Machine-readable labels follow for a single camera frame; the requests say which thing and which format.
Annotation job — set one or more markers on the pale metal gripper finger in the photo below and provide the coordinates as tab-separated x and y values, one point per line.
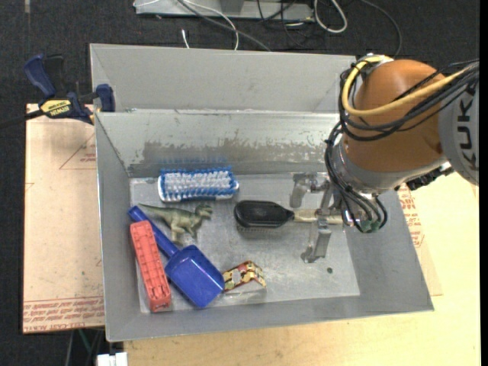
321	240
299	189

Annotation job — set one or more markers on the grey metal bin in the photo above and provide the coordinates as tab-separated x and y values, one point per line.
267	135

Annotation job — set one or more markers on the gold and red packet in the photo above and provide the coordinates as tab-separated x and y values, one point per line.
244	277

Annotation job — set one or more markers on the blue and white scrub brush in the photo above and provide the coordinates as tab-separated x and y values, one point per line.
198	184

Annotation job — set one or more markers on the green toy dinosaur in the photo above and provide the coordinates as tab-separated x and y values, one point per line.
181	217

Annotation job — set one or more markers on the blue plastic scoop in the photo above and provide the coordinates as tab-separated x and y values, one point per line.
194	277

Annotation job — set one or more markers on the orange ribbed flat block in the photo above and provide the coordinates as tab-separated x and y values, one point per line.
149	265

